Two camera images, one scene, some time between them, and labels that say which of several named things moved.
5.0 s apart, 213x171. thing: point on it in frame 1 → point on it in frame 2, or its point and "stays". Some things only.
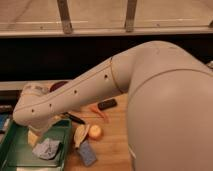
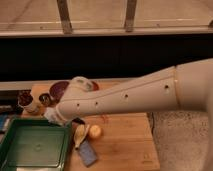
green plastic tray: [17, 152] stays
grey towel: [45, 149] → [53, 116]
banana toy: [80, 133] stays
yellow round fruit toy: [95, 131] stays
